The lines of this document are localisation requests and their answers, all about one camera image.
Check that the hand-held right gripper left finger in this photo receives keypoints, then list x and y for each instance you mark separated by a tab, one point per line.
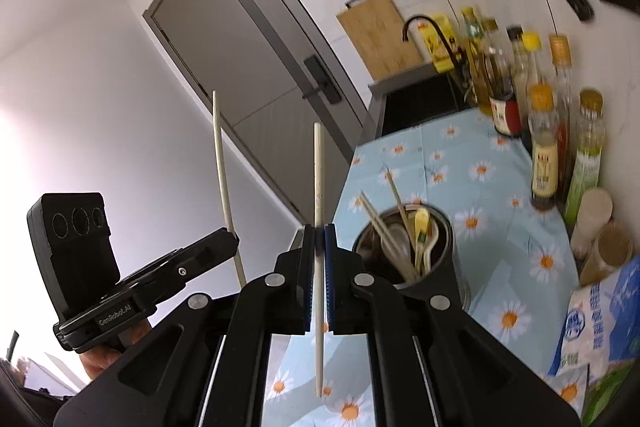
307	279

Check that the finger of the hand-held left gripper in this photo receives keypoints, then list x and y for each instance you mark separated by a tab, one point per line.
195	259

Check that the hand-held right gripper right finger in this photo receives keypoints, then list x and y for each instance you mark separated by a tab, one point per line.
330	279

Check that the cream chopstick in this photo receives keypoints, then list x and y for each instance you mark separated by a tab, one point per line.
220	167
318	167
382	227
395	252

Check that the yellow-tipped printed small spoon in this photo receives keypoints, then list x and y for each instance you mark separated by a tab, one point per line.
422	221

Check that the black utensil holder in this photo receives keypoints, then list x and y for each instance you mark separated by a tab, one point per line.
447	264

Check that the person's left hand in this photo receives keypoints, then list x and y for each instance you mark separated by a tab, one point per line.
102	359

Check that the brown wooden chopstick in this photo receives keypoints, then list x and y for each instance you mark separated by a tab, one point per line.
397	202

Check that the white ceramic spoon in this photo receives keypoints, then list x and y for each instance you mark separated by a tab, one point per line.
434	237

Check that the blue daisy print tablecloth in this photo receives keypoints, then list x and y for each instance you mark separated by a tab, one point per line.
465	177

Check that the grey door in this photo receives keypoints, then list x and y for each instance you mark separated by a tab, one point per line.
240	72

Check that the black sink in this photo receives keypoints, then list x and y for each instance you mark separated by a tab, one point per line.
420	104

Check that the red label dark bottle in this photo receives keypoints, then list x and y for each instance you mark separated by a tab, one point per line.
506	114

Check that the wooden cutting board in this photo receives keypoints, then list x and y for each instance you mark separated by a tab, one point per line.
380	37

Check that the orange cap yellow label bottle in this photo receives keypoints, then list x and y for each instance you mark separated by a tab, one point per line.
544	152

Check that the yellow dish soap bottle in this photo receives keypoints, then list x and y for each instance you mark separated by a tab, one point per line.
432	49

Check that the beige lidded jar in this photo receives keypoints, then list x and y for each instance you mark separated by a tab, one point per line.
592	219

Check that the white and blue salt bag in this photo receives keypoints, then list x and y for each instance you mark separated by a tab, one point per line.
600	322

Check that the black faucet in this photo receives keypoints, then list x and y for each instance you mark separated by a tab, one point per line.
415	19

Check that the yellow label oil bottle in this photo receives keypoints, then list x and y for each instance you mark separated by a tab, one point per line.
471	39

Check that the green label bottle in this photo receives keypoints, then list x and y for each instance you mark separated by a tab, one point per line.
585	162

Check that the black cap sauce bottle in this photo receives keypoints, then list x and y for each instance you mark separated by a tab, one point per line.
517	52

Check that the yellow cap clear bottle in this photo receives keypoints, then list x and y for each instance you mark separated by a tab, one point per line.
532	54

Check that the green package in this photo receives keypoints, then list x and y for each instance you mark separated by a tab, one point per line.
615	399

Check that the tall gold cap clear bottle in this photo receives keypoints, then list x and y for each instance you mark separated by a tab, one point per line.
561	72

